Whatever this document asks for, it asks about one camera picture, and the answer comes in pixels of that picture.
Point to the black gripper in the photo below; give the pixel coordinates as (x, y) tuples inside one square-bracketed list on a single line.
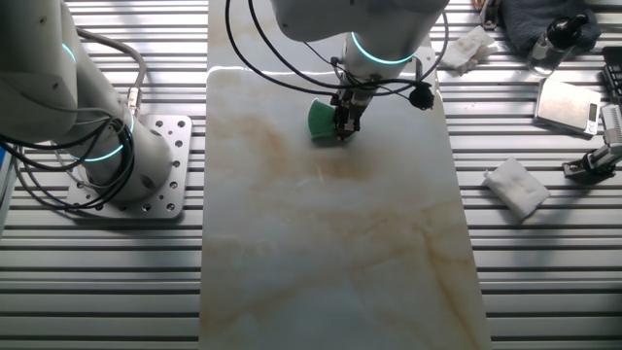
[(357, 99)]

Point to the green sponge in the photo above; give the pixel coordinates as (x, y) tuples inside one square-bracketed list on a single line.
[(321, 121)]

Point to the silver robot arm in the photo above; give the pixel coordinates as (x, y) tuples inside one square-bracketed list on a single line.
[(48, 73)]

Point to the beige marble slab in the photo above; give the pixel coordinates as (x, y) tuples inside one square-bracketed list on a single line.
[(340, 243)]

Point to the crumpled white tissue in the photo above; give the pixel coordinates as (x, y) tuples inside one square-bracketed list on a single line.
[(515, 189), (466, 48)]

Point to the dark grey cloth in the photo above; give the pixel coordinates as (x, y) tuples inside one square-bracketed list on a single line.
[(525, 22)]

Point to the clear spray bottle black cap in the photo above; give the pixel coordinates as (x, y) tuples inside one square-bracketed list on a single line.
[(549, 48)]

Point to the silver digital scale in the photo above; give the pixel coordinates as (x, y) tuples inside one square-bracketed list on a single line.
[(563, 104)]

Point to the black keypad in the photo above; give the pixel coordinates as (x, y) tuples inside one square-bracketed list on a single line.
[(613, 73)]

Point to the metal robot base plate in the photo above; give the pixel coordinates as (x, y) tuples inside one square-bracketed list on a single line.
[(170, 194)]

